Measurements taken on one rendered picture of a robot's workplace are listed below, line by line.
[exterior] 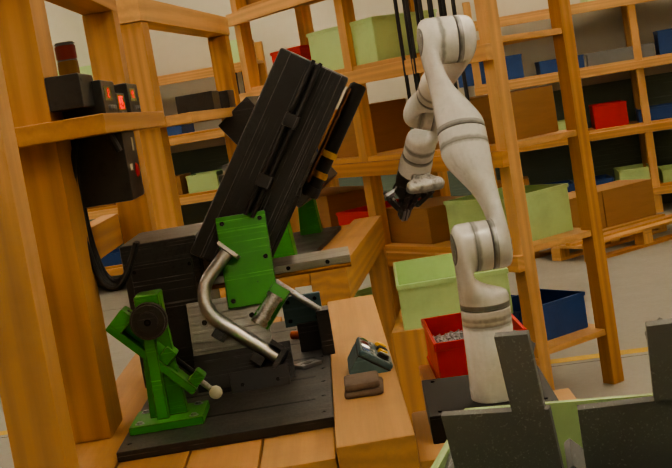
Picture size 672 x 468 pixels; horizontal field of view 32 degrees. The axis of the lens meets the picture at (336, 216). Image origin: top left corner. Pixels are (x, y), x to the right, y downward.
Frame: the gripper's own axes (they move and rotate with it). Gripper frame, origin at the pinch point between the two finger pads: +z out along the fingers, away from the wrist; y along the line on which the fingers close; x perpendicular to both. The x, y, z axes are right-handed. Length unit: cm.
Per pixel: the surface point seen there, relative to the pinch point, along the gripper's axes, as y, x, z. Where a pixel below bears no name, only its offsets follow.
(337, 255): 17.2, 2.8, 7.5
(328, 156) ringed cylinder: 13.0, -18.8, -4.0
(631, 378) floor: -186, -69, 224
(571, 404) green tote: 16, 87, -47
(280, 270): 30.7, 1.4, 10.7
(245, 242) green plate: 40.0, 0.9, -0.9
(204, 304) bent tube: 52, 11, 6
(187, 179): -134, -612, 598
